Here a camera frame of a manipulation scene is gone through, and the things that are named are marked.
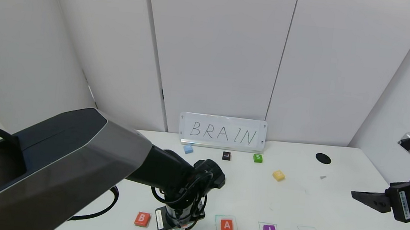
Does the orange letter B block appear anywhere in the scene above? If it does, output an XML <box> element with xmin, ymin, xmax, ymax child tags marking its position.
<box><xmin>134</xmin><ymin>211</ymin><xmax>152</xmax><ymax>228</ymax></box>

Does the black left arm hose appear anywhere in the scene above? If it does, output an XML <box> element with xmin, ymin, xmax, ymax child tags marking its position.
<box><xmin>67</xmin><ymin>181</ymin><xmax>120</xmax><ymax>226</ymax></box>

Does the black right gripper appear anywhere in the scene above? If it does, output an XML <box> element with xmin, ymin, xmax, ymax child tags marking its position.
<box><xmin>348</xmin><ymin>175</ymin><xmax>410</xmax><ymax>223</ymax></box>

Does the white BRAIN sign board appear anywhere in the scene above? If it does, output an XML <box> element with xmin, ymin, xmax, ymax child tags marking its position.
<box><xmin>178</xmin><ymin>111</ymin><xmax>268</xmax><ymax>154</ymax></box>

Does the black round table grommet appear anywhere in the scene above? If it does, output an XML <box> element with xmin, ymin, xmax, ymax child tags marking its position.
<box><xmin>315</xmin><ymin>153</ymin><xmax>332</xmax><ymax>165</ymax></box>

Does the thin black left wrist cable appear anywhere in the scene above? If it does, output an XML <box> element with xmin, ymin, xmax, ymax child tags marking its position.
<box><xmin>147</xmin><ymin>166</ymin><xmax>216</xmax><ymax>230</ymax></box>

